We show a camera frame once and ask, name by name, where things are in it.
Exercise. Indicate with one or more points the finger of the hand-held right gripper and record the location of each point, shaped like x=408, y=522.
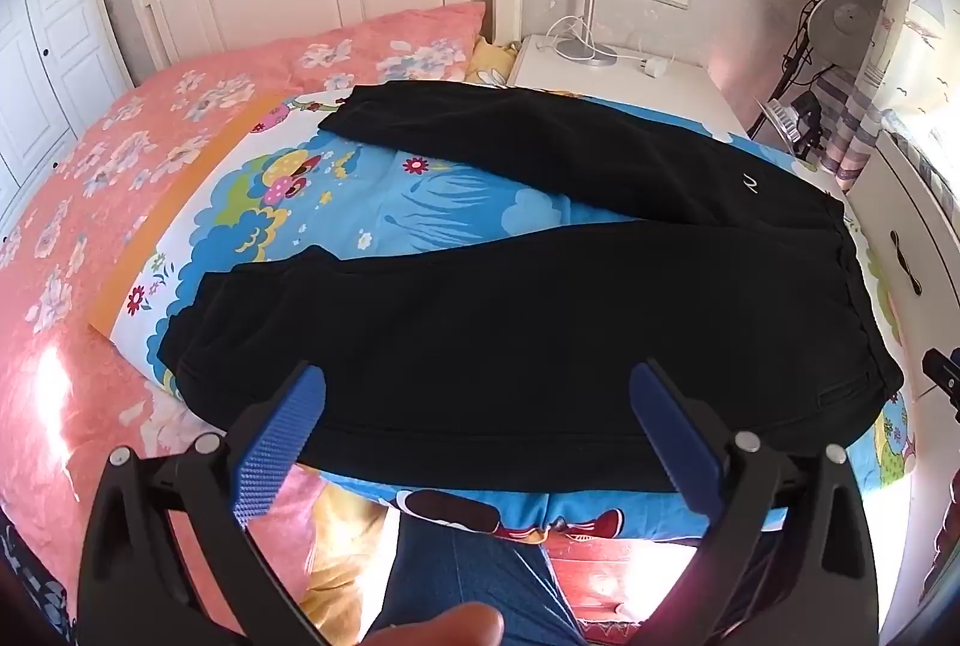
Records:
x=943, y=372

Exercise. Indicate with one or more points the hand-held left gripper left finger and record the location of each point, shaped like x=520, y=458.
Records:
x=277, y=443

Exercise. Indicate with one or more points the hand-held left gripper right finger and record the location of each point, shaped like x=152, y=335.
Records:
x=667, y=436

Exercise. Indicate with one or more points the black pants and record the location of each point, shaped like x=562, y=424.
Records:
x=525, y=331

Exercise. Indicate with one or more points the person's left hand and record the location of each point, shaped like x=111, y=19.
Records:
x=435, y=627

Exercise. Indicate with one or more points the yellow cloth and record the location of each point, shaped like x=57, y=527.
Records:
x=349, y=563

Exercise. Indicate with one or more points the person's leg in blue jeans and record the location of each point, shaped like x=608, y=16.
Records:
x=472, y=578

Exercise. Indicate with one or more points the striped curtain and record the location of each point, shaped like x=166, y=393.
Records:
x=847, y=114

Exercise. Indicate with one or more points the cartoon printed blanket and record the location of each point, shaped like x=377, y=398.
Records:
x=450, y=203

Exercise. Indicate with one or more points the pink floral bedsheet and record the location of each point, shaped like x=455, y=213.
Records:
x=75, y=203

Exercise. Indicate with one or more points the white nightstand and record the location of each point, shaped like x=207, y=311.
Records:
x=660, y=91

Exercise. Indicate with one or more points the grey desk fan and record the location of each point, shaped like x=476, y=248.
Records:
x=847, y=12

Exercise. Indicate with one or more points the yellow pillow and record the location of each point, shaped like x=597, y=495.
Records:
x=491, y=63

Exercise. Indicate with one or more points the pink floral pillow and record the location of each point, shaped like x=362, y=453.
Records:
x=390, y=46

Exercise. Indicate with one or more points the white wardrobe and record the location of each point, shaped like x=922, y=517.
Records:
x=45, y=54

